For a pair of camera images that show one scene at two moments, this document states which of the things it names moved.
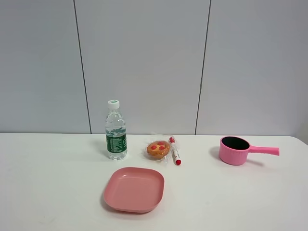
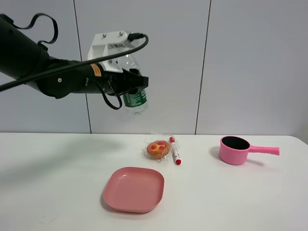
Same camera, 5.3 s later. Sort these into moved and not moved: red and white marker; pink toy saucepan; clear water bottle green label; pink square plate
Moved: clear water bottle green label
Not moved: red and white marker; pink square plate; pink toy saucepan
